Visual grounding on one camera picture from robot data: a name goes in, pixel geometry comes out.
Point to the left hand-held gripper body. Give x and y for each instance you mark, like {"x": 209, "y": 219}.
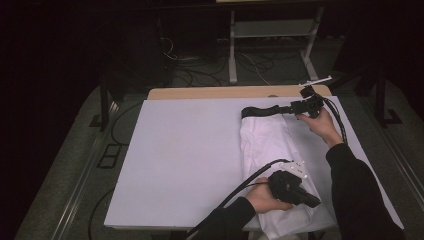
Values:
{"x": 285, "y": 186}

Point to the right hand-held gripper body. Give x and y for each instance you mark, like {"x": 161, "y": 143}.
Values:
{"x": 308, "y": 105}

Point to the white shorts with black waistband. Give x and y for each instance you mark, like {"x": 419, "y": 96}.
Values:
{"x": 266, "y": 143}

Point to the person's left hand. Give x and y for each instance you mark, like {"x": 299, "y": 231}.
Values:
{"x": 263, "y": 198}

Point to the person's right hand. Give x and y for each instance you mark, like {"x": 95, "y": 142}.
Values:
{"x": 321, "y": 128}

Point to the black metal stand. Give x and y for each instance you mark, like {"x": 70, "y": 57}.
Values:
{"x": 381, "y": 100}
{"x": 104, "y": 103}

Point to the white board mat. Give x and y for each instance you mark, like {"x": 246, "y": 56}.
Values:
{"x": 183, "y": 150}

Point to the black floor outlet plate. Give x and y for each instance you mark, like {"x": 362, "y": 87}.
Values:
{"x": 109, "y": 156}

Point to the white metal stand frame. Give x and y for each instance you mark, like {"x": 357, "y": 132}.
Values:
{"x": 273, "y": 28}

